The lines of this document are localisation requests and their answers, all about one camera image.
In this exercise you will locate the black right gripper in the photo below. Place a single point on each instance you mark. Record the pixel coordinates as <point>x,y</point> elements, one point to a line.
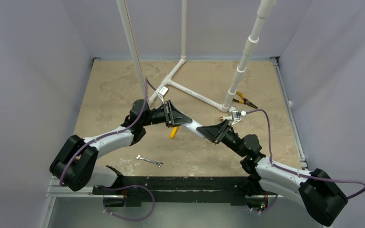
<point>221,132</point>

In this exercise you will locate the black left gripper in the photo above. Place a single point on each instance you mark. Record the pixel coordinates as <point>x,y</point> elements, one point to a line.
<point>174,117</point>

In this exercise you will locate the white remote control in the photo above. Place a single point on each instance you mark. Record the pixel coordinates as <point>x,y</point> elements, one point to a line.
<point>192,125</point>

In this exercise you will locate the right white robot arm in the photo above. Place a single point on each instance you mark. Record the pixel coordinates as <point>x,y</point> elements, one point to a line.
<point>314,190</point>

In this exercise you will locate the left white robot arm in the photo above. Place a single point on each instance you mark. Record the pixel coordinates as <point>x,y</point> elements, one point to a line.
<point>75,163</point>

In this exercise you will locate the silver open-end wrench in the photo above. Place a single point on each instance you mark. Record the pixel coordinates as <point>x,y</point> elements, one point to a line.
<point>159,164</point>

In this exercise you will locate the white jointed vertical pipe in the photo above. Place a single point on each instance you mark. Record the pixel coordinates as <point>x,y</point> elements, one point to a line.
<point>251,43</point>

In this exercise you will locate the yellow handled screwdriver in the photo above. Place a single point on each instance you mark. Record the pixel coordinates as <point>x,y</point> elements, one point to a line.
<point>173,132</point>

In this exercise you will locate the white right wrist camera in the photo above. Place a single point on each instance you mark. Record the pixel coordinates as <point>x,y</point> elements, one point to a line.
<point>241,114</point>

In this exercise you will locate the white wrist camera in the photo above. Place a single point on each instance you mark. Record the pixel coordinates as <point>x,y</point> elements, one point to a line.
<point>241,114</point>
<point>161,93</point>

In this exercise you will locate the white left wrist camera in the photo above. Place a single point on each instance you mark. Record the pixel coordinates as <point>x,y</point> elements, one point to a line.
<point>161,93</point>

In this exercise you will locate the white PVC pipe frame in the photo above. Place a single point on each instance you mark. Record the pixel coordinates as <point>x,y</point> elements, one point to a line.
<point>168,80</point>

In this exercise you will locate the yellow handled pliers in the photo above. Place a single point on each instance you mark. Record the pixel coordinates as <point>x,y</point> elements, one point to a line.
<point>244,100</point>

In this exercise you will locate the aluminium frame rail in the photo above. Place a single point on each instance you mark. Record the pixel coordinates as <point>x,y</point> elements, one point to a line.
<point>288,105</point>

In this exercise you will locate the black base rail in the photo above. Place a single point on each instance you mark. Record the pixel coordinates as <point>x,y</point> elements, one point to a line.
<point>133,191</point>

